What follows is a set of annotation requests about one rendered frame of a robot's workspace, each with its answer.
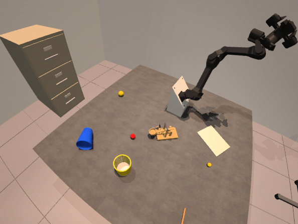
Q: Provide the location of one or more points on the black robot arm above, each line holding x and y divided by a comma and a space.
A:
257, 52

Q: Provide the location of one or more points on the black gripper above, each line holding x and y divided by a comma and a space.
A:
290, 40

